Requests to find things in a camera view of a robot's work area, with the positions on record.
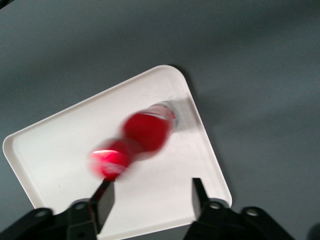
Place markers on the red coke bottle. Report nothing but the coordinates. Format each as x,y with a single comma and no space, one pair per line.
147,130

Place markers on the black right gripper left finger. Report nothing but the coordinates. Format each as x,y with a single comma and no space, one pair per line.
105,200

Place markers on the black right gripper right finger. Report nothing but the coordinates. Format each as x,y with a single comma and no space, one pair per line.
200,202

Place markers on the white rectangular plastic tray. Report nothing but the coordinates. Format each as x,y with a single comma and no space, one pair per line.
62,155

